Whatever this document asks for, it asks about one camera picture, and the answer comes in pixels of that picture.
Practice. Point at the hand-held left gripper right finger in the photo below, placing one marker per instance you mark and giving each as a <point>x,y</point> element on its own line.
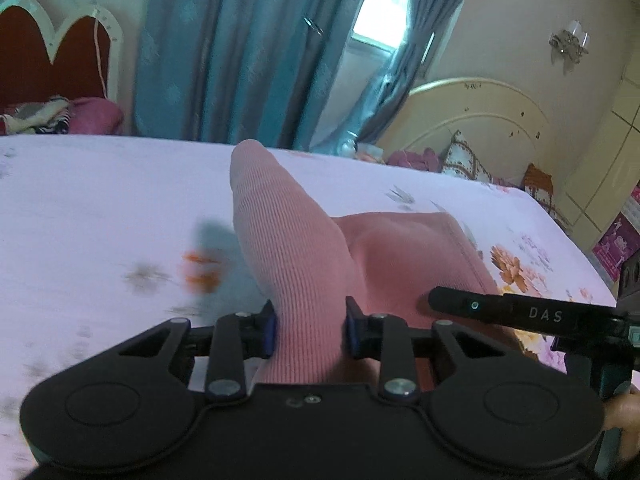
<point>350,335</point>

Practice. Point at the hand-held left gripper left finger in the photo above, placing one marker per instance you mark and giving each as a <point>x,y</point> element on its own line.
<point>270,332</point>

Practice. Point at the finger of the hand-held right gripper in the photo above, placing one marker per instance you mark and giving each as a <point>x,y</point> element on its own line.
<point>500,310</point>

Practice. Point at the pink knit sweater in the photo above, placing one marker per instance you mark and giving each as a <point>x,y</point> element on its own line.
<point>290,240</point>

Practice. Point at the person's right hand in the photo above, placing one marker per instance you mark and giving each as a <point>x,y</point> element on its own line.
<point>625,417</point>

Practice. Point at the pink printed box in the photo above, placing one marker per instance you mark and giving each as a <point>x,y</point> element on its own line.
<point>620,240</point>

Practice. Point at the orange patterned pillow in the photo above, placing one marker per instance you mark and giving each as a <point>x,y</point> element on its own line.
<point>537,185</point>

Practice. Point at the brown patterned pillow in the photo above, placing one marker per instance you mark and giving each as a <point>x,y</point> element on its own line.
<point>467,160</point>

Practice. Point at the pink crumpled cloth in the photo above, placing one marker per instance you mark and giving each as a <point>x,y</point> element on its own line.
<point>415,160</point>

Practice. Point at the cream wardrobe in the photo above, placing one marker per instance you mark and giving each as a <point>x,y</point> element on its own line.
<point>605,160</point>

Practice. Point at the cream headboard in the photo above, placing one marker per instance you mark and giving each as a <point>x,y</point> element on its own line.
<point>490,110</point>

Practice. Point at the white floral bed sheet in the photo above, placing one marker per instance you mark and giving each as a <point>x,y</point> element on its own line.
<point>100,200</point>

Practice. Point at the pink pillow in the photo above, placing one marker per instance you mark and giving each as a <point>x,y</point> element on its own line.
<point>100,116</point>

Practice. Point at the narrow blue curtain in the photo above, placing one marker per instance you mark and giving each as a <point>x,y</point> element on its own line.
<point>415,45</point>

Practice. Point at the wide blue curtain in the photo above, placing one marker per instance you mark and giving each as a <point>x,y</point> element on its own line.
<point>240,50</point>

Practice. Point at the metal curtain clip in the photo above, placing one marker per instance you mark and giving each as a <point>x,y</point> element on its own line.
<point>313,26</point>

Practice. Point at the patterned cloth pile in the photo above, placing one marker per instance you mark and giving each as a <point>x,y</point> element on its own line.
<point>40,115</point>

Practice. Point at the bright window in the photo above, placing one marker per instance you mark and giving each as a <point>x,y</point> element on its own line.
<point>380,10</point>

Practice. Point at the red headboard with white trim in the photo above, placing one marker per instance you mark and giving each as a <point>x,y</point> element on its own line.
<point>30,60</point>

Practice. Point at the glass wall lamp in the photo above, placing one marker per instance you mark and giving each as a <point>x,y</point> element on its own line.
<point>570,42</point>

